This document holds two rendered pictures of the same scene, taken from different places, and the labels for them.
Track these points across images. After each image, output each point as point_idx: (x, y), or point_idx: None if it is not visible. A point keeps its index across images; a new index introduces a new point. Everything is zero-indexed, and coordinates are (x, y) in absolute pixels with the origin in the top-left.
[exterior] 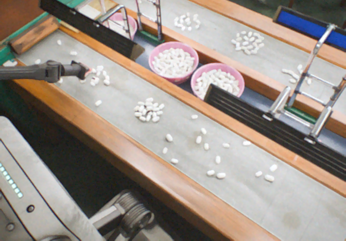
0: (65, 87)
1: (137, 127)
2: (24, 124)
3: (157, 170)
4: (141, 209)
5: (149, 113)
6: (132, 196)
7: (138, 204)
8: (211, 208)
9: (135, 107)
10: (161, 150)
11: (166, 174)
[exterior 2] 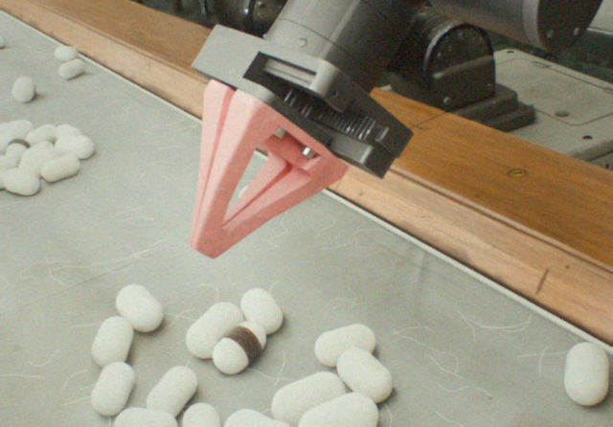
0: (526, 336)
1: (117, 123)
2: None
3: (133, 25)
4: None
5: (22, 138)
6: None
7: None
8: None
9: (66, 156)
10: (80, 78)
11: (117, 21)
